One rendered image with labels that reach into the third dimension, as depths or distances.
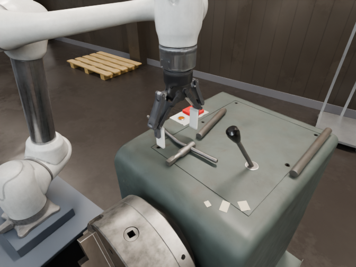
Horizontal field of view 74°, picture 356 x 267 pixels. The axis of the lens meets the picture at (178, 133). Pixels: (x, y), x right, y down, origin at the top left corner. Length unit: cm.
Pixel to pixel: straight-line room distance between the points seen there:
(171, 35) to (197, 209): 39
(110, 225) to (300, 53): 356
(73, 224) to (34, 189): 25
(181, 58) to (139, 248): 42
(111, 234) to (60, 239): 67
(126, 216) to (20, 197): 61
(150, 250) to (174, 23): 47
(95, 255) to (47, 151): 64
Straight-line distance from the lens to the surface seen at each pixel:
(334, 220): 244
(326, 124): 346
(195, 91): 69
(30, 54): 96
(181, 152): 68
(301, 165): 72
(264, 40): 394
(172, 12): 53
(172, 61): 57
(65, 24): 70
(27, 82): 102
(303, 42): 382
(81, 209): 129
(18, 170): 111
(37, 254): 123
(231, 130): 56
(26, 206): 116
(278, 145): 80
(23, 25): 73
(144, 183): 67
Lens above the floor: 171
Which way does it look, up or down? 35 degrees down
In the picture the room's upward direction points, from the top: straight up
